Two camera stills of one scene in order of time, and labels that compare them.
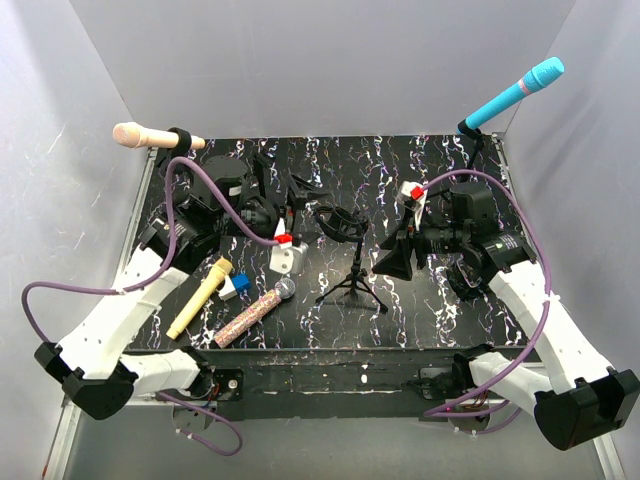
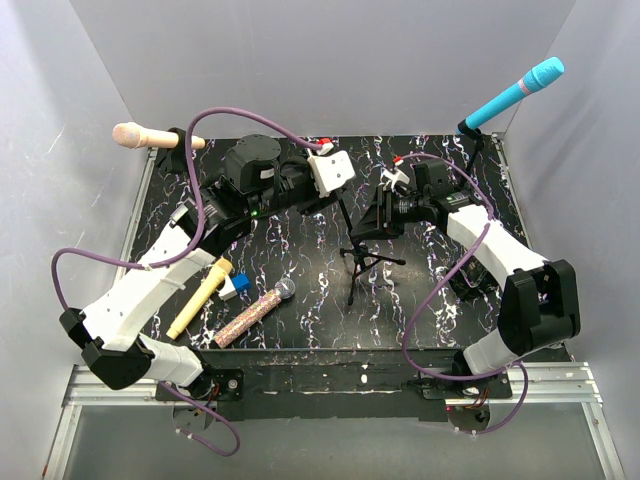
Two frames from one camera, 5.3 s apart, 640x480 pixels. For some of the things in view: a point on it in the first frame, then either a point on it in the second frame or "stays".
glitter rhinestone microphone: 284,289 stays
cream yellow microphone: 201,298 stays
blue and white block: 234,285 stays
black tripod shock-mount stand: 342,225 to 361,253
